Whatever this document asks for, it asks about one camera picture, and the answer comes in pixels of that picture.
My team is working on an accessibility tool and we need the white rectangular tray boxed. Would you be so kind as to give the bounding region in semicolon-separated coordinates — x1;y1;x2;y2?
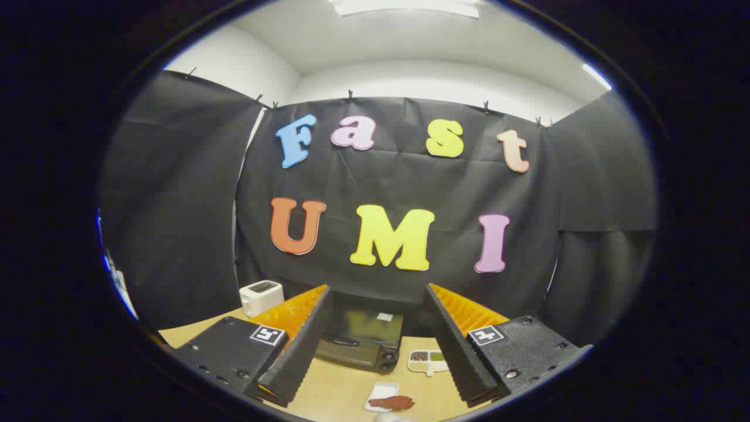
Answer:
364;382;401;413

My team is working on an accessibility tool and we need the white bread toaster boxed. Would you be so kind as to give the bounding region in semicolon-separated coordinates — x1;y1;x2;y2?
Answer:
239;280;285;319

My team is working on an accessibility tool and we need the small ceiling light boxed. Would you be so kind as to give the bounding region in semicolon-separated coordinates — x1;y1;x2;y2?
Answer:
582;63;613;91

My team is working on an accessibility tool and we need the red meat slice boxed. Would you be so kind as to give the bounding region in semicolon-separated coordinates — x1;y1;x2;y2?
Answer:
368;396;415;411

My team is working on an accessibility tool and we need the white divided dish with grains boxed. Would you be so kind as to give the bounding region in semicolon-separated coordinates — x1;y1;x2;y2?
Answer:
408;349;449;376

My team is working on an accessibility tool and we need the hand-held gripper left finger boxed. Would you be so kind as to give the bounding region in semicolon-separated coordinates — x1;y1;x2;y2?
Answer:
170;284;333;409

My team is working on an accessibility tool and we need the black toaster oven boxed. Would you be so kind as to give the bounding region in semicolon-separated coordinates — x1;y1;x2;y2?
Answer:
313;292;433;375

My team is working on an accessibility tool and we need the long ceiling light panel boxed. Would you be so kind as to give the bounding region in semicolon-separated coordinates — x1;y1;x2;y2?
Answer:
328;0;481;19

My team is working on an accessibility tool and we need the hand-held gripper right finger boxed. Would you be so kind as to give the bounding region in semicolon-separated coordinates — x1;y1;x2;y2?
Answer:
423;283;593;409

